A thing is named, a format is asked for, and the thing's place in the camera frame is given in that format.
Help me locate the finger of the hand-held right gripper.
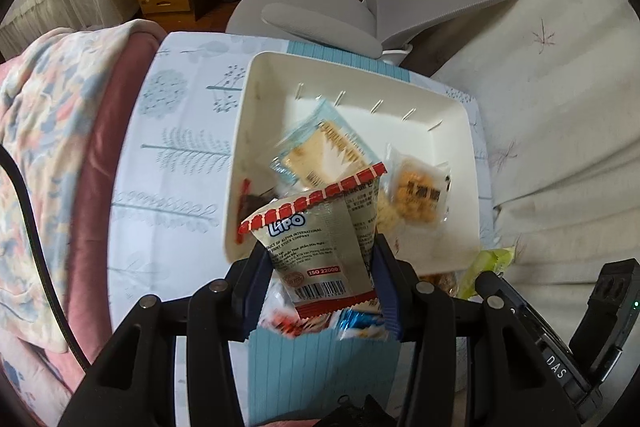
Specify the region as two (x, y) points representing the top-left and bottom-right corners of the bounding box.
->
(472, 272), (547, 348)

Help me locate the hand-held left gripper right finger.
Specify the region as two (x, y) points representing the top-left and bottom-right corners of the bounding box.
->
(372, 234), (583, 427)

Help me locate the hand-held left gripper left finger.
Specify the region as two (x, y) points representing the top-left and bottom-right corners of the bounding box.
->
(57, 239), (273, 427)

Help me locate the red trimmed white snack packet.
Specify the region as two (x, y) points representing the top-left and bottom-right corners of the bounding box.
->
(237, 162), (390, 323)

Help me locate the dark brown snack packet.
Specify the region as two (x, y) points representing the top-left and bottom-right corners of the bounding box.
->
(237, 179), (278, 220)

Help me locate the yellow pastry packet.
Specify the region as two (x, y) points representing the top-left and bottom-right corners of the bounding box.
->
(377, 144), (453, 228)

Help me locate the light blue cracker packet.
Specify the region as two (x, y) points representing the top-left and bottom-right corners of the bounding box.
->
(270, 99), (381, 192)

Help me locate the white plastic bin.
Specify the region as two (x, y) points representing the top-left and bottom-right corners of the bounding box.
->
(224, 51), (482, 278)

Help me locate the shiny blue snack packet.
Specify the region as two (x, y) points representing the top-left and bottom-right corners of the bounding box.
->
(335, 307), (388, 340)

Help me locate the green yellow snack packet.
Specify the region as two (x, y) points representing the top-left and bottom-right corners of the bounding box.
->
(457, 246), (516, 300)

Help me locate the clear nut snack packet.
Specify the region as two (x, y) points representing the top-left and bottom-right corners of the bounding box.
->
(420, 271), (461, 298)

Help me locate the light blue printed tablecloth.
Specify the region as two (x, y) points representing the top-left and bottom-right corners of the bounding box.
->
(107, 32), (501, 425)

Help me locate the white bed sheet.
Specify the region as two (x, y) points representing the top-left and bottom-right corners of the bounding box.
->
(400, 0), (640, 308)

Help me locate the floral blanket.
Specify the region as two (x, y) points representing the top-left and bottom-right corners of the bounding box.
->
(0, 19), (161, 353)

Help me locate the black cable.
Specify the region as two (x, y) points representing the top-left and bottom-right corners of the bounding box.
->
(0, 149), (93, 368)

